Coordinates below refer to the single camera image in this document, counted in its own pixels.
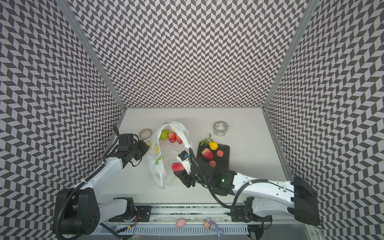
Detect white lemon-print plastic bag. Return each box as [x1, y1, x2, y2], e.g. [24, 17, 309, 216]
[144, 121, 193, 189]

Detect green fake pear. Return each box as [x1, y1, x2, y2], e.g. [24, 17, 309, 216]
[160, 129, 170, 141]

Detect red yellow fake apple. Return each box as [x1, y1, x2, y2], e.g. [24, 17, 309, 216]
[202, 148, 214, 161]

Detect small pink fake peach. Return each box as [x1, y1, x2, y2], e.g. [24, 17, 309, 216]
[217, 150, 224, 158]

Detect red orange fake strawberry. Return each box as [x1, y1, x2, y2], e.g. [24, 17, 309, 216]
[176, 135, 183, 144]

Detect yellow fake pear with leaves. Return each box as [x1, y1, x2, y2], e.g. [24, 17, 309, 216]
[200, 134, 219, 151]

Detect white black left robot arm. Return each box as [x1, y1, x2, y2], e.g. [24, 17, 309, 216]
[52, 134, 150, 240]

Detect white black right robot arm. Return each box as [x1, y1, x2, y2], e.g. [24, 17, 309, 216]
[173, 164, 323, 228]

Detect beige masking tape roll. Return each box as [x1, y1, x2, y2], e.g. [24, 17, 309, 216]
[139, 129, 152, 140]

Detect black square tray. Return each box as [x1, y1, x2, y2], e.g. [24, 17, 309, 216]
[196, 144, 230, 175]

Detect purple octopus toy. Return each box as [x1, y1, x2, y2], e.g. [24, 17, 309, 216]
[204, 218, 224, 239]

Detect clear packing tape roll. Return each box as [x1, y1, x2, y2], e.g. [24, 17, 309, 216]
[213, 121, 229, 137]

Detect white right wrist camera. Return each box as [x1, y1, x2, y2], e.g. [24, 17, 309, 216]
[177, 151, 191, 174]

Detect pink toy on rail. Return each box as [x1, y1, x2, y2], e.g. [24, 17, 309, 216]
[176, 219, 187, 229]

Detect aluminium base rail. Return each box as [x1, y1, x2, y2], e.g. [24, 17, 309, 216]
[86, 203, 289, 226]

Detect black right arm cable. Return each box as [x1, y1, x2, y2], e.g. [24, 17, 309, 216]
[188, 147, 296, 210]

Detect aluminium corner post left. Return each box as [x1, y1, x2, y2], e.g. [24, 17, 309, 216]
[55, 0, 127, 110]

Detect aluminium corner post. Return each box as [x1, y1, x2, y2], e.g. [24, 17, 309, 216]
[55, 0, 127, 110]
[263, 0, 320, 112]

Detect aluminium corner post right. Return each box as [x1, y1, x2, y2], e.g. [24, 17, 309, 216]
[263, 0, 320, 112]

